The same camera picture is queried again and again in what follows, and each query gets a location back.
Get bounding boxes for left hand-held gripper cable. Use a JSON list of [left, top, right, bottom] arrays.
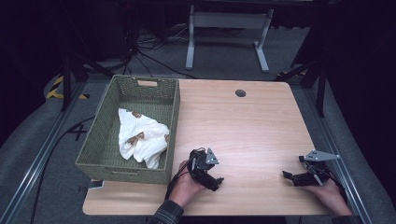
[[163, 160, 191, 201]]

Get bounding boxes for white cloth with brown print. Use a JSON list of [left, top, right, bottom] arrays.
[[117, 107, 171, 170]]

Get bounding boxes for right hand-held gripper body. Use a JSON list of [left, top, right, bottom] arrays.
[[298, 149, 341, 188]]

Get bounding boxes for green woven basket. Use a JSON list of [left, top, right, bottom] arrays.
[[75, 74, 181, 186]]

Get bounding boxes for black tripod stand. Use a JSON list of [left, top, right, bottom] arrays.
[[275, 58, 329, 119], [60, 51, 115, 112]]

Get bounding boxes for person's left hand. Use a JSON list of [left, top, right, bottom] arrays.
[[168, 160, 207, 209]]

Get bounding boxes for black floor cable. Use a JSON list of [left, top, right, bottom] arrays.
[[29, 115, 96, 224]]

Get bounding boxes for grey tape strip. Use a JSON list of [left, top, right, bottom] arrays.
[[88, 179, 106, 190]]

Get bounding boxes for white metal desk frame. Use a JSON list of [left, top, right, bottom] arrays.
[[185, 4, 275, 74]]

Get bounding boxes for person's right hand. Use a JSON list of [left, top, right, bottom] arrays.
[[306, 178, 353, 217]]

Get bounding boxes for grey metal floor rail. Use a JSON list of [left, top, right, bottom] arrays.
[[303, 88, 375, 224], [0, 82, 86, 224]]

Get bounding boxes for right hand-held gripper cable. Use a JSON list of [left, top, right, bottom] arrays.
[[323, 166, 348, 204]]

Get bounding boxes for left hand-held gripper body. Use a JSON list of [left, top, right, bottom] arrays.
[[188, 147, 220, 182]]

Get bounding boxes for hand-held gripper cable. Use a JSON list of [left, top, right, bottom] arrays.
[[163, 160, 191, 201], [323, 166, 348, 204]]

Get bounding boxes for bundle of floor cables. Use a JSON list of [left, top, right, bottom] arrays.
[[122, 26, 198, 80]]

